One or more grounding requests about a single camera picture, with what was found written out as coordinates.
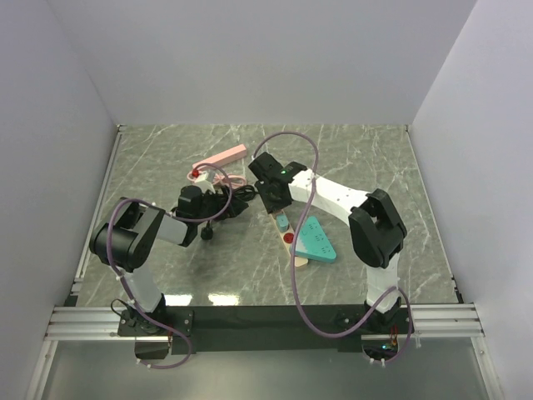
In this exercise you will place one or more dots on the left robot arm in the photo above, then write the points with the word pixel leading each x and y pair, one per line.
pixel 124 239

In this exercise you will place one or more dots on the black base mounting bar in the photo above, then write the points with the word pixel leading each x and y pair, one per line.
pixel 263 328

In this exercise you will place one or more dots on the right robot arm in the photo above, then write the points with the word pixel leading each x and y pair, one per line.
pixel 376 229

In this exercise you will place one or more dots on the beige red power strip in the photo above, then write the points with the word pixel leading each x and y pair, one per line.
pixel 287 238

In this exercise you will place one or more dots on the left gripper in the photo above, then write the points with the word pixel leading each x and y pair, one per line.
pixel 236 207

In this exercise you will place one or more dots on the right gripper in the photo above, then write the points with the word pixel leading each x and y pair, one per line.
pixel 270 207

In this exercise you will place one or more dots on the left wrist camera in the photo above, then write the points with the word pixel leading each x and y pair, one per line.
pixel 206 180

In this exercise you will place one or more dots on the teal triangular power strip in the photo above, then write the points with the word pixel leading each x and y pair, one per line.
pixel 312 243

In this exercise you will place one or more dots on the aluminium table edge rail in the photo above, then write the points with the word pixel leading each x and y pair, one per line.
pixel 78 278

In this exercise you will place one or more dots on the black power plug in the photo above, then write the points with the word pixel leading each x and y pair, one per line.
pixel 207 232

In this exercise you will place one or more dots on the pink power strip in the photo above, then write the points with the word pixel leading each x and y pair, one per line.
pixel 223 158

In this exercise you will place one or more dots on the teal plug adapter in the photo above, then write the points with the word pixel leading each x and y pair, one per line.
pixel 282 222

